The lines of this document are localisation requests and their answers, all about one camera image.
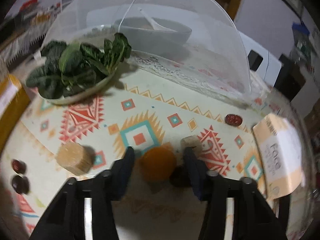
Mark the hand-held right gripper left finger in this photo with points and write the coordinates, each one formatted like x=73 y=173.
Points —
x=123 y=175

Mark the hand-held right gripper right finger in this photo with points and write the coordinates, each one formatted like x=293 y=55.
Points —
x=193 y=175

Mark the large orange tangerine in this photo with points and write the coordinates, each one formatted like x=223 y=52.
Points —
x=157 y=163

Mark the small tan sugarcane chunk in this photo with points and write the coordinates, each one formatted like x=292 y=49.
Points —
x=191 y=141

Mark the red date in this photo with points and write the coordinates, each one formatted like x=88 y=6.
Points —
x=233 y=119

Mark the orange and white tissue pack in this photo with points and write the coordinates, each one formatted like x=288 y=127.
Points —
x=280 y=155

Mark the pale green plate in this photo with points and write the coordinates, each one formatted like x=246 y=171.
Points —
x=100 y=87

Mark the small dark purple plum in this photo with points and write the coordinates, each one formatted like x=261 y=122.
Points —
x=18 y=166

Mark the dark green spinach leaves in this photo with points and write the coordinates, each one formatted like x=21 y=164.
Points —
x=75 y=67

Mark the small black cube device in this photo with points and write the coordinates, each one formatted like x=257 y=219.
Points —
x=255 y=60

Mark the yellow cardboard box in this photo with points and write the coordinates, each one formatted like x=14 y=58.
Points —
x=12 y=105

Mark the translucent mesh food cover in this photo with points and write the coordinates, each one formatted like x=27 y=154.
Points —
x=200 y=42

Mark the white appliance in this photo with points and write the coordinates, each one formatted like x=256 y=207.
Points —
x=271 y=62

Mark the black box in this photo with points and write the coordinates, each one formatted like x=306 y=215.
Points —
x=291 y=78

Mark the white bowl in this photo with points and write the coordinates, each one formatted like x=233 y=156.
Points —
x=160 y=36

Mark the white spoon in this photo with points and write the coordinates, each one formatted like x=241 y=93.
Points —
x=156 y=23

